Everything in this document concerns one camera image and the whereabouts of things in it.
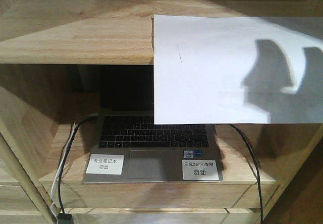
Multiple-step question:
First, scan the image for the black cable right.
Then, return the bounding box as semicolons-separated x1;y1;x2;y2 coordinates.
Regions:
228;123;264;224

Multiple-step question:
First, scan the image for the grey adapter plug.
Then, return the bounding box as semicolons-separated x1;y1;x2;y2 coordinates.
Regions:
57;213;74;224

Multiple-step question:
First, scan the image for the white label right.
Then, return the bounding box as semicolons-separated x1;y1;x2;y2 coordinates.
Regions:
182;159;222;181

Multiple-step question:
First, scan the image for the black cable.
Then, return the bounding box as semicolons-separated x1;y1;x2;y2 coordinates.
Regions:
57;117;98;214
228;123;264;224

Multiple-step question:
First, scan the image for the black cable left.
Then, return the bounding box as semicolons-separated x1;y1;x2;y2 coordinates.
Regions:
57;117;98;214

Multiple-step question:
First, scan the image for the white paper sheet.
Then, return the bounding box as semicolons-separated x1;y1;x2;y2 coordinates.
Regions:
153;15;322;124

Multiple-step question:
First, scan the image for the white label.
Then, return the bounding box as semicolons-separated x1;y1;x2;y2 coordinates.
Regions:
86;154;124;175
182;159;222;181

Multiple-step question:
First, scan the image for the silver laptop computer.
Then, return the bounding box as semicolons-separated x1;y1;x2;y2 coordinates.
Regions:
84;65;223;183

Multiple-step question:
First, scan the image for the white cable left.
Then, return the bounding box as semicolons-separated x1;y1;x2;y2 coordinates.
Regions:
50;113;99;218

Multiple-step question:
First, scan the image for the wooden shelf unit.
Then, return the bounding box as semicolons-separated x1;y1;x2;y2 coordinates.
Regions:
1;0;322;223

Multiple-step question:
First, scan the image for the white label left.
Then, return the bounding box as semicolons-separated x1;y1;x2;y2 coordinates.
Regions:
86;154;124;175

